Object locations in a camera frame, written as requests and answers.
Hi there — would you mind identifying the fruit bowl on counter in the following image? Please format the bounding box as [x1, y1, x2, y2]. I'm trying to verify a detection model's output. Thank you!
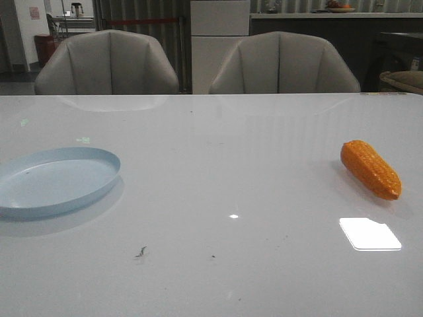
[326, 0, 355, 13]

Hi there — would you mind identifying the brown cushion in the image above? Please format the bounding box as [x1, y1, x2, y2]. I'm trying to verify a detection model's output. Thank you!
[379, 71, 422, 95]

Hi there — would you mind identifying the red bin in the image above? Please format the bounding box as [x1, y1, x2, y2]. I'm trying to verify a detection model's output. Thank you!
[34, 34, 57, 67]

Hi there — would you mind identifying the red barrier belt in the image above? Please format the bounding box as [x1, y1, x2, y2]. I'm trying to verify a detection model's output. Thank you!
[106, 18, 180, 26]

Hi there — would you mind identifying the left beige upholstered chair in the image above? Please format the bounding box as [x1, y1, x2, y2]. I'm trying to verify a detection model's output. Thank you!
[34, 30, 179, 95]

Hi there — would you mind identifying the orange toy corn cob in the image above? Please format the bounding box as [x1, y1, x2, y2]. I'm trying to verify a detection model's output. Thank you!
[340, 140, 402, 201]

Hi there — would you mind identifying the right beige upholstered chair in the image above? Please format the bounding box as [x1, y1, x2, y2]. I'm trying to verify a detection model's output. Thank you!
[209, 32, 361, 94]

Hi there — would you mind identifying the light blue round plate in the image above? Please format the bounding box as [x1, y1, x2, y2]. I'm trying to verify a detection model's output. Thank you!
[1, 147, 121, 219]

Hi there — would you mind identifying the long grey counter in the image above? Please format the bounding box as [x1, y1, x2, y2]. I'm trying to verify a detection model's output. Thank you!
[250, 13, 422, 87]

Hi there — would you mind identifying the dark side table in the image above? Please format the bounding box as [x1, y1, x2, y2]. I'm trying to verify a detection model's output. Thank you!
[362, 32, 422, 92]

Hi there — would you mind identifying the beige upholstered chair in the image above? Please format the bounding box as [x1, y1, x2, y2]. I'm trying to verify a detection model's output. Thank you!
[34, 30, 179, 95]
[209, 32, 361, 94]

